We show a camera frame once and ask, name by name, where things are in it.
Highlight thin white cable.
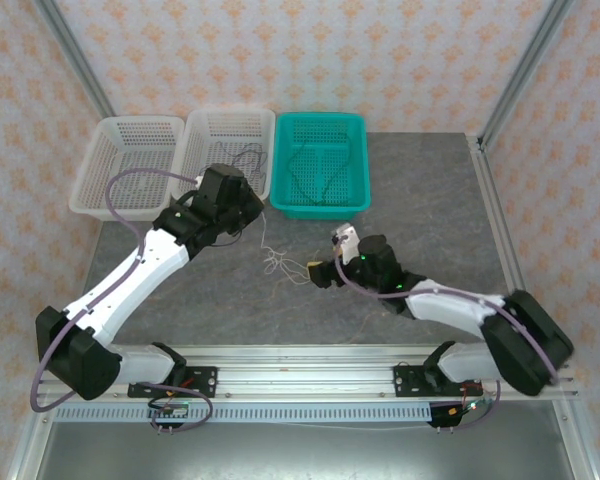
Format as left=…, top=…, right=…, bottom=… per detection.
left=267, top=252, right=314, bottom=285
left=258, top=212, right=291, bottom=276

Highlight thin green cable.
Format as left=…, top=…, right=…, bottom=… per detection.
left=285, top=130, right=355, bottom=207

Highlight teal perforated plastic basket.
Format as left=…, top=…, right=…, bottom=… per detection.
left=269, top=112, right=372, bottom=223

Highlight white perforated plastic basket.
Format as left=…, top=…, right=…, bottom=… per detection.
left=68, top=115, right=187, bottom=222
left=171, top=107, right=277, bottom=211

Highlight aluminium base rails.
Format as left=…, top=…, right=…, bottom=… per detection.
left=32, top=342, right=581, bottom=401

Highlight small circuit board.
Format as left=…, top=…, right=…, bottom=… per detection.
left=442, top=394, right=496, bottom=419
left=147, top=399, right=191, bottom=420

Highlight grey metal lower shelf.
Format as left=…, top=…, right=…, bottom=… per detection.
left=37, top=422, right=579, bottom=480

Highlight left arm purple robot cable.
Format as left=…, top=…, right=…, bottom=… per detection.
left=29, top=167, right=215, bottom=435

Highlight arm purple robot cable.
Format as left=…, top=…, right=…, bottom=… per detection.
left=333, top=244, right=559, bottom=432
left=29, top=167, right=215, bottom=435

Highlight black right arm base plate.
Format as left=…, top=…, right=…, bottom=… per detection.
left=393, top=363, right=484, bottom=400

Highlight white slotted cable duct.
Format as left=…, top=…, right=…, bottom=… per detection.
left=54, top=403, right=434, bottom=424

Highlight aluminium side rail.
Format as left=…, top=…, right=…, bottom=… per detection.
left=467, top=133, right=551, bottom=361

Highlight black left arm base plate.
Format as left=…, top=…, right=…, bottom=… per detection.
left=127, top=366, right=219, bottom=400

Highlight right arm purple robot cable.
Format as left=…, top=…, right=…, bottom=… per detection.
left=333, top=244, right=559, bottom=432

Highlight aluminium upright post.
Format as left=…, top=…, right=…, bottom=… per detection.
left=478, top=0, right=577, bottom=151
left=31, top=0, right=117, bottom=120

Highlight aluminium frame leg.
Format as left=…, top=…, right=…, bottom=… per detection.
left=552, top=399, right=600, bottom=480
left=7, top=399, right=56, bottom=480

